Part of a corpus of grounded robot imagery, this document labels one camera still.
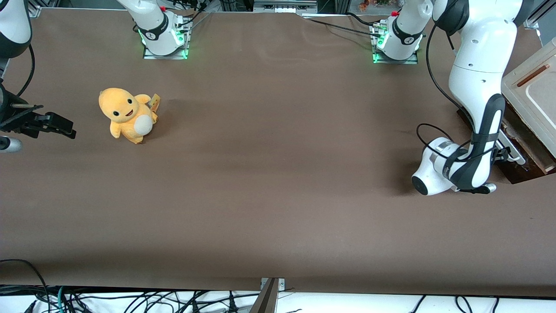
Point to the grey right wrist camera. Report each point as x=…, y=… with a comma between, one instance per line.
x=11, y=144

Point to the aluminium corner bracket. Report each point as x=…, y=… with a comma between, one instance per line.
x=533, y=25
x=34, y=11

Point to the brown table cover sheet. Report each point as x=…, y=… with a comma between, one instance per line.
x=278, y=174

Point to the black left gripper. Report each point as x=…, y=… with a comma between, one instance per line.
x=504, y=154

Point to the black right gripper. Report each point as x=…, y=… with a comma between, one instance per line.
x=13, y=118

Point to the yellow plush toy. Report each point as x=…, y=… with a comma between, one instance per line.
x=124, y=113

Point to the silver metal bracket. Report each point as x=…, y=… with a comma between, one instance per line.
x=281, y=284

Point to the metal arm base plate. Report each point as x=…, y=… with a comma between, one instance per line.
x=150, y=54
x=412, y=60

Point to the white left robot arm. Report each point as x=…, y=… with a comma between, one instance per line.
x=478, y=65

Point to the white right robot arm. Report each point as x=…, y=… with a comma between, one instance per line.
x=158, y=30

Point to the dark wooden drawer cabinet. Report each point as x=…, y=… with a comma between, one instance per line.
x=538, y=95

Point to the grey metal bar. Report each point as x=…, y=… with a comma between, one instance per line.
x=266, y=302

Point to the aluminium frame profile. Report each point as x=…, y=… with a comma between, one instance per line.
x=282, y=6

